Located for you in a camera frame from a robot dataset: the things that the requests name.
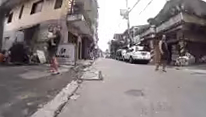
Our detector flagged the dark parked car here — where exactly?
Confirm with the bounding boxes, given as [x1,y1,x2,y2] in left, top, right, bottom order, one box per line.
[114,46,128,61]

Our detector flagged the white car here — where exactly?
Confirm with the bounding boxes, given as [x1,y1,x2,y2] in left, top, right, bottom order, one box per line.
[122,44,153,65]

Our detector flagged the utility pole with box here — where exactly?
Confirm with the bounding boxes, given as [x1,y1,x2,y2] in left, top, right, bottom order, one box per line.
[118,0,134,48]

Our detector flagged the grey concrete road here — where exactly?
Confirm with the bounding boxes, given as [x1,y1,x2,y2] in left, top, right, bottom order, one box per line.
[53,55,206,117]

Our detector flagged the person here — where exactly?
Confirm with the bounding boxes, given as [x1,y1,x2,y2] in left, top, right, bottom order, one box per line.
[153,34,171,73]
[44,24,64,76]

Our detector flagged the concrete kerb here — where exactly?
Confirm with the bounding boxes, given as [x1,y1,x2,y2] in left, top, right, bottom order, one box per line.
[26,56,105,117]

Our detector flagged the beige multi-storey building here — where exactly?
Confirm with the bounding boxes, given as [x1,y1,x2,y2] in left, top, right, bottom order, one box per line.
[0,0,102,67]

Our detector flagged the building with grey roof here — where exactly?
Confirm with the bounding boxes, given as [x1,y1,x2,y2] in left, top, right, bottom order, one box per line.
[130,0,206,65]

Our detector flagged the overhead wires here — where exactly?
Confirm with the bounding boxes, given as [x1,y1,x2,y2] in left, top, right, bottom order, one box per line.
[127,0,155,17]

